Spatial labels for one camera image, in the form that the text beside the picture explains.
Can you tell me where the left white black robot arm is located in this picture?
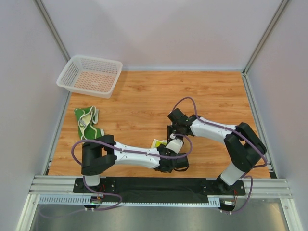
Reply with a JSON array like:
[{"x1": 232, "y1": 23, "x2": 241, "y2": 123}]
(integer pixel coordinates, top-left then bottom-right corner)
[{"x1": 81, "y1": 135, "x2": 189, "y2": 187}]

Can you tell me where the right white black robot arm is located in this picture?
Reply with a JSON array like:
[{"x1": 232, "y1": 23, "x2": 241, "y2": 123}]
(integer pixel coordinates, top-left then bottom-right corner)
[{"x1": 168, "y1": 115, "x2": 267, "y2": 191}]

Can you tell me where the aluminium frame post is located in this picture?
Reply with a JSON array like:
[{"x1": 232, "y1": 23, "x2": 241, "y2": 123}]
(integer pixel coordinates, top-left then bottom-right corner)
[
  {"x1": 33, "y1": 0, "x2": 71, "y2": 62},
  {"x1": 242, "y1": 0, "x2": 291, "y2": 76}
]

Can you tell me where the dark green patterned towel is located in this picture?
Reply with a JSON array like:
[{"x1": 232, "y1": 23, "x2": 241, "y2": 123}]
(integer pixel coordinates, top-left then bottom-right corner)
[{"x1": 74, "y1": 106, "x2": 104, "y2": 140}]

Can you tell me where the white plastic mesh basket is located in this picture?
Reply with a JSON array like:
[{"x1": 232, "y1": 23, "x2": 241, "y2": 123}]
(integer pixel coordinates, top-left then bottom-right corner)
[{"x1": 56, "y1": 55, "x2": 123, "y2": 99}]

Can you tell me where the left aluminium frame post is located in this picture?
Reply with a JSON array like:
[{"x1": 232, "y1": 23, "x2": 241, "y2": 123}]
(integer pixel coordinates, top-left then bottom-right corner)
[{"x1": 33, "y1": 0, "x2": 71, "y2": 62}]

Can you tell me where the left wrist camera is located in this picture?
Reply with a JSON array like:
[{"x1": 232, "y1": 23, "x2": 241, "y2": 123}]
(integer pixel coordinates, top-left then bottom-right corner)
[{"x1": 166, "y1": 138, "x2": 183, "y2": 154}]

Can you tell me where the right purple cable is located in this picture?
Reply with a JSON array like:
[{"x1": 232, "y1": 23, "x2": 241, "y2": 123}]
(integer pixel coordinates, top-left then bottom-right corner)
[{"x1": 173, "y1": 97, "x2": 268, "y2": 216}]

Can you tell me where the yellow-green crocodile towel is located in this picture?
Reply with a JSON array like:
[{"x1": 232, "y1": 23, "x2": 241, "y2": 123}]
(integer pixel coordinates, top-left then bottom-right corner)
[{"x1": 151, "y1": 139, "x2": 167, "y2": 148}]

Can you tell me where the right aluminium frame post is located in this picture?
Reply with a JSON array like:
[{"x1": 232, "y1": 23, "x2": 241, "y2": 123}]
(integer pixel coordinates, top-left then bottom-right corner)
[{"x1": 242, "y1": 0, "x2": 291, "y2": 76}]

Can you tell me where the grey slotted cable duct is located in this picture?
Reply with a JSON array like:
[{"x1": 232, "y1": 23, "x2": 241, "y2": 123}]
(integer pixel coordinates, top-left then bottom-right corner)
[{"x1": 38, "y1": 195, "x2": 220, "y2": 208}]

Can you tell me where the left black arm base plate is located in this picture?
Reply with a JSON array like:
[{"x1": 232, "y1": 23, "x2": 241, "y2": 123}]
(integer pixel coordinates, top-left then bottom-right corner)
[{"x1": 73, "y1": 177, "x2": 116, "y2": 193}]

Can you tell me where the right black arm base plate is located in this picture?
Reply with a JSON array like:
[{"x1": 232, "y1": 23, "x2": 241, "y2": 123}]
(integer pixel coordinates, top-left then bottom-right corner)
[{"x1": 201, "y1": 180, "x2": 246, "y2": 196}]

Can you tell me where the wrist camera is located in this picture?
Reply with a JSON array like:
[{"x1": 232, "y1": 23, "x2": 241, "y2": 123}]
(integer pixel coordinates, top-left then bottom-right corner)
[
  {"x1": 167, "y1": 108, "x2": 188, "y2": 124},
  {"x1": 166, "y1": 138, "x2": 183, "y2": 154}
]

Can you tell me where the black cloth strip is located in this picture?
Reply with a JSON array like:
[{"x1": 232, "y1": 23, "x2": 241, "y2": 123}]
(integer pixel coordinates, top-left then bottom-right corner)
[{"x1": 99, "y1": 177, "x2": 208, "y2": 204}]

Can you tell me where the aluminium front rail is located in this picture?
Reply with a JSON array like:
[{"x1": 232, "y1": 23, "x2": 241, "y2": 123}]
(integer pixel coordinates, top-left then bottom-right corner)
[{"x1": 29, "y1": 175, "x2": 293, "y2": 199}]

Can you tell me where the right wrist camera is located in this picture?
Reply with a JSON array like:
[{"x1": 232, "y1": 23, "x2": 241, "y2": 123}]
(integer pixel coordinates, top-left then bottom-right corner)
[{"x1": 167, "y1": 108, "x2": 188, "y2": 124}]

